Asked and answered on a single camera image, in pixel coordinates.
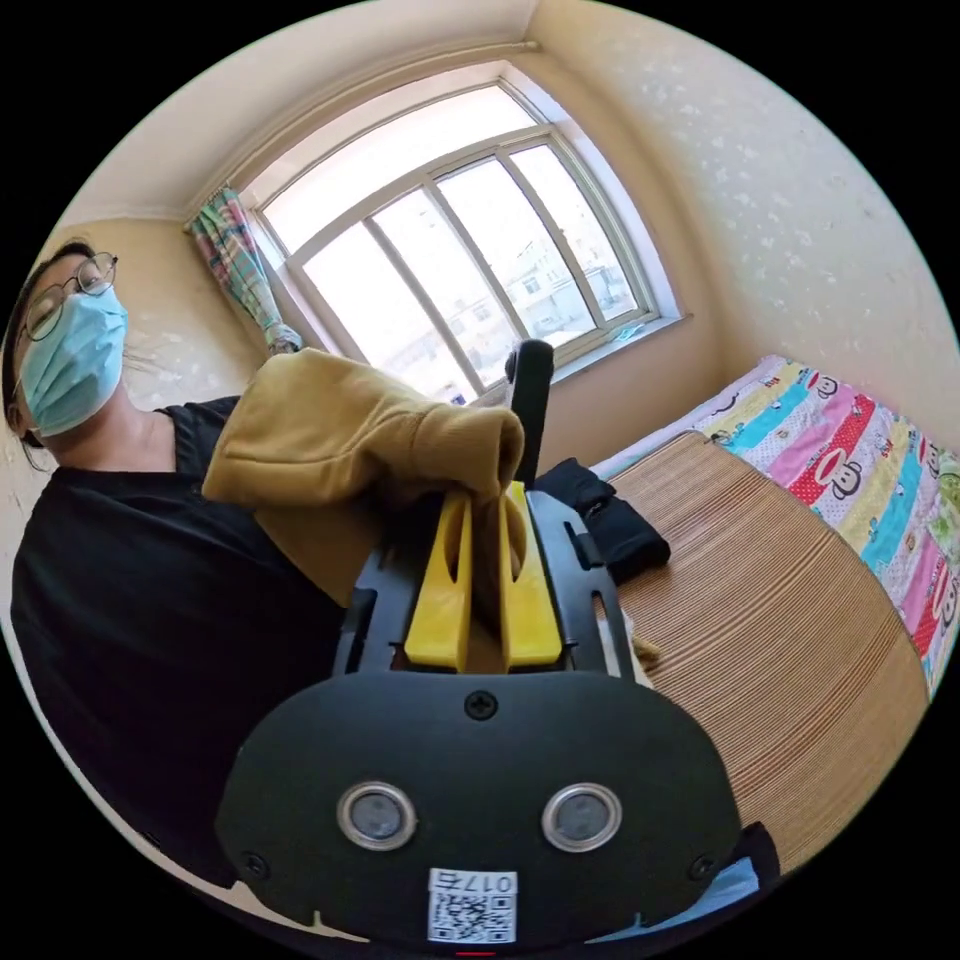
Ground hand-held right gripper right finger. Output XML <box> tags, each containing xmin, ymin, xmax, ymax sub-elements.
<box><xmin>499</xmin><ymin>480</ymin><xmax>565</xmax><ymax>672</ymax></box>

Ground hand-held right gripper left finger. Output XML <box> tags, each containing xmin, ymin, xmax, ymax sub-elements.
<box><xmin>403</xmin><ymin>491</ymin><xmax>475</xmax><ymax>672</ymax></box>

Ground khaki long sleeve shirt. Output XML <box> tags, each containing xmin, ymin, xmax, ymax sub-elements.
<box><xmin>200</xmin><ymin>347</ymin><xmax>663</xmax><ymax>676</ymax></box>

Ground black garment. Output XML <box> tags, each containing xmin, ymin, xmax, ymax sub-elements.
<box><xmin>535</xmin><ymin>458</ymin><xmax>673</xmax><ymax>587</ymax></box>

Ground bed with woven mat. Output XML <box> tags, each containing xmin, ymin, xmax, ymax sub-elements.
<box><xmin>588</xmin><ymin>355</ymin><xmax>960</xmax><ymax>876</ymax></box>

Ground person's body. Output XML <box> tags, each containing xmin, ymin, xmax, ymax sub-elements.
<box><xmin>0</xmin><ymin>236</ymin><xmax>391</xmax><ymax>891</ymax></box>

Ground checked curtain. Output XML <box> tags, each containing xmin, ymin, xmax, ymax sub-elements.
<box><xmin>185</xmin><ymin>186</ymin><xmax>304</xmax><ymax>356</ymax></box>

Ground window with white frame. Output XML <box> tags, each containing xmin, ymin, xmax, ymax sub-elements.
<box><xmin>224</xmin><ymin>59</ymin><xmax>688</xmax><ymax>408</ymax></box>

